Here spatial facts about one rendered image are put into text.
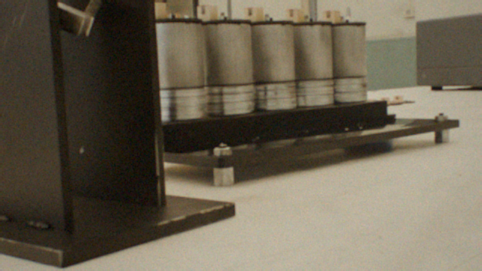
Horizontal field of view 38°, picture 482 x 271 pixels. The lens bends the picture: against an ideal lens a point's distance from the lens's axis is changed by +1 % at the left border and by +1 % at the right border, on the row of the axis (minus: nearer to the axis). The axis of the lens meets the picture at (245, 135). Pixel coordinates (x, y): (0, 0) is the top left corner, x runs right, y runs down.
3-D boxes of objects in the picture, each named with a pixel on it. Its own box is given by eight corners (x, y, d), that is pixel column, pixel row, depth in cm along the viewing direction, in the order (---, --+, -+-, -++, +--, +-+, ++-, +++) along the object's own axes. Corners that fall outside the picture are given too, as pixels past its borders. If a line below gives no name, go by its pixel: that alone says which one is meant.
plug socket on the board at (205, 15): (223, 21, 30) (222, 5, 30) (208, 20, 29) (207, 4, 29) (211, 22, 30) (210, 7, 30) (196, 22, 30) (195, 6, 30)
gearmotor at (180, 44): (220, 138, 29) (214, 16, 28) (173, 144, 27) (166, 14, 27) (184, 136, 31) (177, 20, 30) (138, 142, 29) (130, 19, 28)
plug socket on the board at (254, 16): (268, 22, 32) (267, 7, 32) (254, 22, 31) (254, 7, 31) (256, 23, 32) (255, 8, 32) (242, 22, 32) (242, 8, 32)
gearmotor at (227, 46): (266, 132, 31) (261, 17, 30) (226, 138, 29) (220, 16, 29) (230, 130, 33) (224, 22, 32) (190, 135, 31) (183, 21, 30)
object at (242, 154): (346, 135, 40) (346, 115, 40) (461, 141, 34) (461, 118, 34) (108, 172, 29) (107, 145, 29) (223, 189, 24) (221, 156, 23)
